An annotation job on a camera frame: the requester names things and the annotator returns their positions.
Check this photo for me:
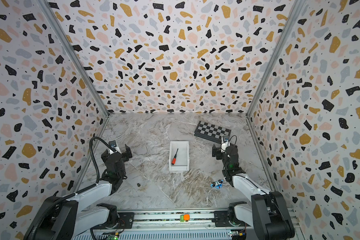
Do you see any red handled screwdriver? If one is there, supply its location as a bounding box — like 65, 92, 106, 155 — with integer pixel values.
171, 149, 179, 166

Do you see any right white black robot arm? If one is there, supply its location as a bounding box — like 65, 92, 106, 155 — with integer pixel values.
212, 142, 296, 240

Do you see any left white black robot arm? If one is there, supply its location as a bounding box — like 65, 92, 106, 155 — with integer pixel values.
24, 146, 133, 240

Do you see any white rectangular bin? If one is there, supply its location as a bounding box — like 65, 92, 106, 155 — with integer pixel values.
169, 141, 190, 172

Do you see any black grey chessboard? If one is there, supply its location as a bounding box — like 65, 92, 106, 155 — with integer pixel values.
194, 121, 232, 144

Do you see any small blue toy car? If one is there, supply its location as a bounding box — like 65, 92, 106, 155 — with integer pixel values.
211, 180, 224, 189

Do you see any orange green block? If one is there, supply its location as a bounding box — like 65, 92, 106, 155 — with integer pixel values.
180, 214, 190, 222

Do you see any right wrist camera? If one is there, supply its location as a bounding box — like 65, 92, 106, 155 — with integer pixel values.
221, 135, 231, 153

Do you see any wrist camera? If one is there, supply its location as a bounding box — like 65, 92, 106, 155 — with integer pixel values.
109, 140, 121, 153
221, 135, 231, 153

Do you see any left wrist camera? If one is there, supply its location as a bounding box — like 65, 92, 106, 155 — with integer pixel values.
109, 140, 121, 153

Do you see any left black corrugated cable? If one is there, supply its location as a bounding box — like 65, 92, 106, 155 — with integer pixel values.
26, 136, 118, 240

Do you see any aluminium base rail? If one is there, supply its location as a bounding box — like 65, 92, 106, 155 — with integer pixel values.
41, 206, 304, 240

